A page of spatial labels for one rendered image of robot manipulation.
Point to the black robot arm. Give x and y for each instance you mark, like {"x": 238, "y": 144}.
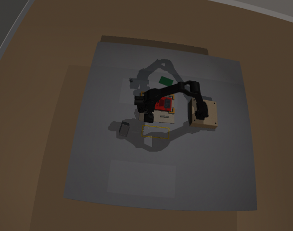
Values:
{"x": 153, "y": 96}

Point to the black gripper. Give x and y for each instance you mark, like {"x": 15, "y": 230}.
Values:
{"x": 149, "y": 116}

